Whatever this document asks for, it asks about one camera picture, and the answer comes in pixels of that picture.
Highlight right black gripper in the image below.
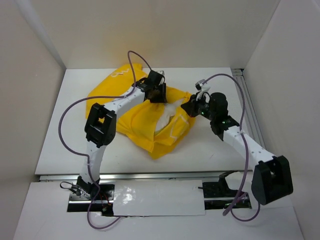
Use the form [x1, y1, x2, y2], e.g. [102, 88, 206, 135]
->
[180, 91, 216, 121]

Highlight white pillow with yellow edge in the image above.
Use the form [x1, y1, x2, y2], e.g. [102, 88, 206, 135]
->
[154, 99, 183, 135]

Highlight yellow pillowcase with white print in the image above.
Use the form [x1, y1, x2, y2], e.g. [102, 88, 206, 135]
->
[85, 63, 196, 159]

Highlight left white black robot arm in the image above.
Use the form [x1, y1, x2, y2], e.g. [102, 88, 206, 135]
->
[77, 70, 167, 200]

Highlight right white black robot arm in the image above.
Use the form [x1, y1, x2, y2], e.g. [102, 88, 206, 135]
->
[181, 92, 294, 205]

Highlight white cover plate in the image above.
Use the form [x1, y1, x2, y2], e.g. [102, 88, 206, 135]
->
[112, 180, 205, 217]

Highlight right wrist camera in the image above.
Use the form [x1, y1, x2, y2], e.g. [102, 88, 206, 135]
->
[195, 79, 211, 101]

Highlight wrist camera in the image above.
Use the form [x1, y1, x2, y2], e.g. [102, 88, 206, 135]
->
[156, 70, 165, 76]
[195, 79, 211, 101]

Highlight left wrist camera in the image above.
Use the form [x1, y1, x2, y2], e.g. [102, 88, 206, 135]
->
[156, 70, 165, 76]

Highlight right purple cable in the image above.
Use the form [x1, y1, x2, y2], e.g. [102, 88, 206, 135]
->
[199, 73, 261, 223]

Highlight purple cable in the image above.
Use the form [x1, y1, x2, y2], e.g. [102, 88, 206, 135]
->
[57, 50, 153, 230]
[199, 73, 261, 223]

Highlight aluminium rail right side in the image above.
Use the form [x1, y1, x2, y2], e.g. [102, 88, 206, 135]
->
[231, 68, 266, 148]

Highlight aluminium rail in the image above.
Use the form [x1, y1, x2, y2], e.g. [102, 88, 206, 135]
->
[231, 68, 266, 148]
[39, 170, 236, 182]

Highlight aluminium rail front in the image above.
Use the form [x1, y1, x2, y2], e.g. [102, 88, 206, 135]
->
[39, 170, 236, 182]

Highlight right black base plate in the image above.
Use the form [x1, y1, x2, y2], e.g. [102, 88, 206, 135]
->
[199, 182, 237, 210]

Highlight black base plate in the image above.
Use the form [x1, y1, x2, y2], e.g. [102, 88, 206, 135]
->
[60, 181, 115, 217]
[199, 182, 237, 210]

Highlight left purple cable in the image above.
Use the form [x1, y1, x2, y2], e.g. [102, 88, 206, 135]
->
[57, 50, 153, 230]

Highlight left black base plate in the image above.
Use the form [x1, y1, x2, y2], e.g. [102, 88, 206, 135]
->
[60, 181, 115, 217]

